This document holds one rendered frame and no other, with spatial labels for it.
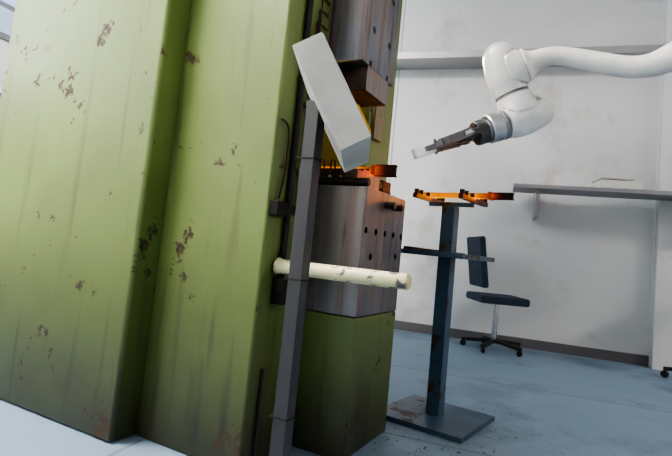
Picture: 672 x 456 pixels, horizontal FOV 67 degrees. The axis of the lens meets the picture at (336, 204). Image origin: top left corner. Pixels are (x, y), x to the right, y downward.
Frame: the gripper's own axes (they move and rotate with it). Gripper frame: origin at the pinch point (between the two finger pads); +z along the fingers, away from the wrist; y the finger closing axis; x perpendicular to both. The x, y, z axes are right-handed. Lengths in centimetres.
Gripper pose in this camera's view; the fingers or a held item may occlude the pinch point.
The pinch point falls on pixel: (424, 150)
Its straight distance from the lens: 150.8
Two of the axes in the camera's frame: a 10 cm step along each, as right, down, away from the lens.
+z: -9.4, 3.1, -1.4
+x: -3.3, -9.3, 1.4
